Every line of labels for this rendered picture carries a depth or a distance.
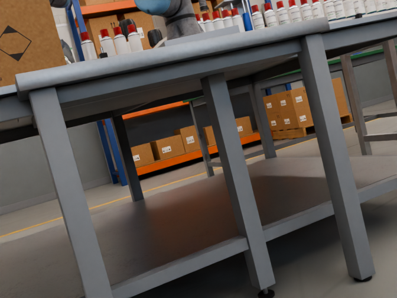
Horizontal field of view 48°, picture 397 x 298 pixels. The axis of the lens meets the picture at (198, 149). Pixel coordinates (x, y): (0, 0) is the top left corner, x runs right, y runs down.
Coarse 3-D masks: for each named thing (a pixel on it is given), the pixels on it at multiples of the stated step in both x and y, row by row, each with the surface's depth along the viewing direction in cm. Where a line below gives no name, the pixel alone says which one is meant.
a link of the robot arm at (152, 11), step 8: (136, 0) 147; (144, 0) 146; (152, 0) 146; (160, 0) 145; (168, 0) 147; (176, 0) 152; (144, 8) 147; (152, 8) 146; (160, 8) 147; (168, 8) 150; (176, 8) 155; (160, 16) 156; (168, 16) 157
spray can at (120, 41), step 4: (116, 28) 189; (120, 28) 190; (116, 32) 189; (120, 32) 189; (116, 36) 189; (120, 36) 188; (124, 36) 190; (116, 40) 189; (120, 40) 188; (124, 40) 189; (116, 44) 189; (120, 44) 188; (124, 44) 189; (116, 48) 190; (120, 48) 189; (124, 48) 189; (120, 52) 189; (124, 52) 189; (128, 52) 190
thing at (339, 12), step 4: (336, 0) 236; (340, 0) 235; (336, 4) 236; (340, 4) 235; (336, 8) 236; (340, 8) 235; (336, 12) 237; (340, 12) 236; (344, 12) 237; (336, 16) 237; (340, 16) 236; (344, 16) 236
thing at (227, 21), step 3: (225, 9) 209; (222, 12) 210; (225, 12) 209; (228, 12) 210; (222, 15) 211; (225, 15) 210; (228, 15) 210; (225, 18) 209; (228, 18) 209; (231, 18) 210; (225, 21) 209; (228, 21) 209; (231, 21) 210; (225, 24) 209; (228, 24) 209; (231, 24) 209; (225, 27) 210
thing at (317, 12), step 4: (312, 0) 232; (316, 0) 230; (316, 4) 230; (320, 4) 230; (312, 8) 232; (316, 8) 230; (320, 8) 230; (316, 12) 230; (320, 12) 230; (316, 16) 231; (320, 16) 230
